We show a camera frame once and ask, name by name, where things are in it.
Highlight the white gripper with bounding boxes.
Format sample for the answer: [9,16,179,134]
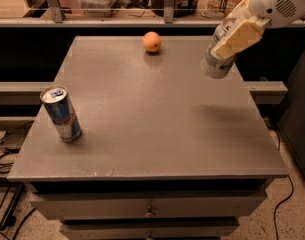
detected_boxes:
[214,0,305,58]

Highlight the white 7up can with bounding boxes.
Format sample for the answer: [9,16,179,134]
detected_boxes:
[201,18,237,79]

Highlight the blue red bull can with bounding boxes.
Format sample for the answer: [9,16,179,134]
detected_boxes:
[40,85,82,142]

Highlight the orange fruit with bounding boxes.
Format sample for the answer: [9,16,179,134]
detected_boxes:
[142,31,161,52]

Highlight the grey drawer cabinet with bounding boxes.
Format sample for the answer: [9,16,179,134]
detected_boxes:
[9,37,288,225]

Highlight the upper drawer with knob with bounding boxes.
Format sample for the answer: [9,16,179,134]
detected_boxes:
[31,191,266,220]

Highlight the lower drawer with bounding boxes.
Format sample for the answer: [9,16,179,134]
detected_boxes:
[60,219,239,240]

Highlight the grey power adapter box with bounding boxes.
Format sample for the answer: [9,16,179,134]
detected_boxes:
[0,128,28,152]

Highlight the black cable on right floor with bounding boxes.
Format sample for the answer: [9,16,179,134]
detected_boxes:
[266,118,295,240]

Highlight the grey metal shelf rail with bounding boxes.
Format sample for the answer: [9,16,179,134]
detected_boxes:
[0,0,305,29]

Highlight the black cables on left floor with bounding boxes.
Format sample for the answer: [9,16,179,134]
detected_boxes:
[0,121,36,240]

